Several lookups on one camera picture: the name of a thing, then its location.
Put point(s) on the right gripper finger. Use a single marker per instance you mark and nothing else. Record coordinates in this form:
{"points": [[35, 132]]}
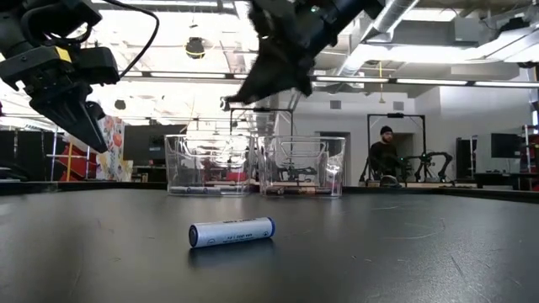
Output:
{"points": [[269, 80], [305, 76]]}

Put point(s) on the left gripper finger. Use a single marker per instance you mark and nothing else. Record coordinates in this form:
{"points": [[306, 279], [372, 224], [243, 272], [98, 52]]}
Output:
{"points": [[97, 110], [71, 113]]}

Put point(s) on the clear plastic bin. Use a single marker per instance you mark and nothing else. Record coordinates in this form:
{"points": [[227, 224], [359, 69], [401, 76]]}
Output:
{"points": [[189, 168], [328, 168]]}

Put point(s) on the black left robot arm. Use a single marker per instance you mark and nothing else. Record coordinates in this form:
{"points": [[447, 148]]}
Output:
{"points": [[42, 17]]}

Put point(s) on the background black robot arm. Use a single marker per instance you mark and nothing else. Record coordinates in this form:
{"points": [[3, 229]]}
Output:
{"points": [[429, 161]]}

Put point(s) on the yellow tape tag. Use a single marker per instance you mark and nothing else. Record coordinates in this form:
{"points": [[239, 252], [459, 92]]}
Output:
{"points": [[63, 54]]}

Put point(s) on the silver metal rack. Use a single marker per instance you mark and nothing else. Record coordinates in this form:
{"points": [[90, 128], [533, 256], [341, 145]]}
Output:
{"points": [[52, 155]]}

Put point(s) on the colourful floral banner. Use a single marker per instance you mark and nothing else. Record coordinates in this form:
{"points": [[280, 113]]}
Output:
{"points": [[115, 160]]}

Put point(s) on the red slanted board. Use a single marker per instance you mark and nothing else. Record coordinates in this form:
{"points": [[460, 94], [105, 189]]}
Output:
{"points": [[80, 166]]}

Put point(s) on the black monitor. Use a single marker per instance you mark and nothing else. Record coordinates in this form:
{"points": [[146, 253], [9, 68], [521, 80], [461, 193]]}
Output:
{"points": [[505, 145], [143, 143]]}

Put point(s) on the long overhead light bar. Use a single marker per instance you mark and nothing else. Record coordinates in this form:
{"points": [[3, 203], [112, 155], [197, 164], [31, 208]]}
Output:
{"points": [[379, 79]]}

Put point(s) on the person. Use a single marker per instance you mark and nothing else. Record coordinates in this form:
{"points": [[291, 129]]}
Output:
{"points": [[381, 157]]}

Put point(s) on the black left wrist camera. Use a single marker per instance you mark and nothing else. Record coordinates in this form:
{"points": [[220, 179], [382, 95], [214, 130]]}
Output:
{"points": [[99, 65]]}

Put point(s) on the black ceiling camera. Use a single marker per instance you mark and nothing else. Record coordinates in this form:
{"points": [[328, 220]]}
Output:
{"points": [[194, 47]]}

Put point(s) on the black frame stand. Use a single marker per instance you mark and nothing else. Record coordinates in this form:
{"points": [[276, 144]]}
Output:
{"points": [[396, 115]]}

